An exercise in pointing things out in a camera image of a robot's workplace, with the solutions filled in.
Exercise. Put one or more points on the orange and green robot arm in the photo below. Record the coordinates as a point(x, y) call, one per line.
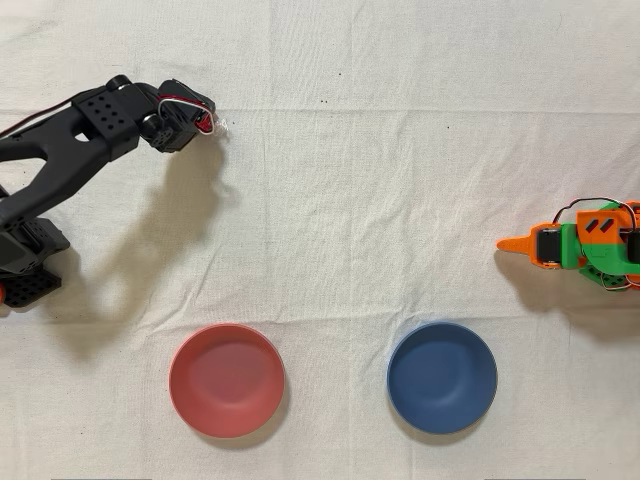
point(607, 250)

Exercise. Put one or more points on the red bowl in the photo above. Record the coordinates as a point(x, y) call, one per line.
point(227, 382)

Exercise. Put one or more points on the red candy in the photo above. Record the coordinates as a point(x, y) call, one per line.
point(204, 126)

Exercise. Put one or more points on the blue bowl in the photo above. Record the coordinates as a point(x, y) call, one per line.
point(442, 377)

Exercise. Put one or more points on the white tablecloth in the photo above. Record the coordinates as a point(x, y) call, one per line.
point(350, 200)

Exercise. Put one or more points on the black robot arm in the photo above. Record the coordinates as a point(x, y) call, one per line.
point(60, 150)

